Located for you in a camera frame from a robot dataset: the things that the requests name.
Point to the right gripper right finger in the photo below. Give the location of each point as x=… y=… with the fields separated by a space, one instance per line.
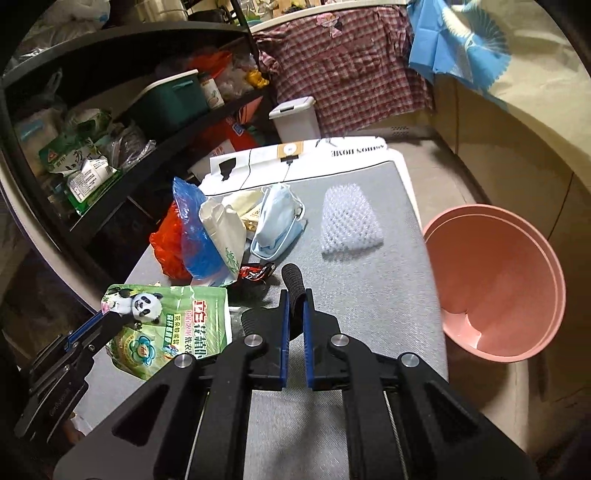
x=323 y=369

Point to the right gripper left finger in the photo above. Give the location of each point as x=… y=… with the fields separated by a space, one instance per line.
x=267 y=332

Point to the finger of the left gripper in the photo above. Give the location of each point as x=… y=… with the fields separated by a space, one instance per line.
x=98 y=331

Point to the blue plastic bag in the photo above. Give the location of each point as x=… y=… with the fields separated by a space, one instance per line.
x=199 y=255

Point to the pink plastic trash bin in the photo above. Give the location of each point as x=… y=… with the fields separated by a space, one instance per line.
x=500 y=284

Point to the white lidded trash can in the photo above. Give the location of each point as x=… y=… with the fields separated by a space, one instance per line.
x=295 y=120

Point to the green panda detergent pouch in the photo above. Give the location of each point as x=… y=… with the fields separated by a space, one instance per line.
x=164 y=322

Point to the red black candy wrapper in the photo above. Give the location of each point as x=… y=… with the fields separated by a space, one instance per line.
x=256 y=272

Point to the red plastic bag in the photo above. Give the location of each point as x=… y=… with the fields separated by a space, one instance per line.
x=166 y=245

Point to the grey table mat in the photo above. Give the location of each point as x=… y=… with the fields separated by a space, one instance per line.
x=384 y=297

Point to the light blue face mask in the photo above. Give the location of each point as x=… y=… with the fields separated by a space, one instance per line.
x=281 y=221

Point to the gold foil snack packet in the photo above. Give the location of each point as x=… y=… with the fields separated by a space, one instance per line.
x=251 y=219

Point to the cream paper bag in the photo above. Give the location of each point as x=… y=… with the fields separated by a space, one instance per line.
x=222 y=220

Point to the white foam fruit net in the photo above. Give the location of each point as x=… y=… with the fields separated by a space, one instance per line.
x=349 y=224

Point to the green white snack package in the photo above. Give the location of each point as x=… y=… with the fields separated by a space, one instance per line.
x=85 y=172

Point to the white printed board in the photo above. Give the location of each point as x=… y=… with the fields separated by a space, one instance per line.
x=254 y=168

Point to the black storage shelf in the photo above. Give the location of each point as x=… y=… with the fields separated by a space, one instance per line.
x=83 y=87

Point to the green storage box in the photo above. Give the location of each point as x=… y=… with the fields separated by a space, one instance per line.
x=168 y=104

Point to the white label jar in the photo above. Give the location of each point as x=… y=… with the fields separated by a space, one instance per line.
x=212 y=95

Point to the yellow toy on shelf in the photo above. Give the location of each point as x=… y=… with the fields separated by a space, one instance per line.
x=255 y=79

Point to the red plaid cloth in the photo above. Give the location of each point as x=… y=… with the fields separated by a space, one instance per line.
x=354 y=63

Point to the blue fan-print cloth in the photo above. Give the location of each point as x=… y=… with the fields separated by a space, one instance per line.
x=460 y=39

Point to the cream cloth cover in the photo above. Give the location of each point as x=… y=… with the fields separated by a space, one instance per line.
x=546 y=85

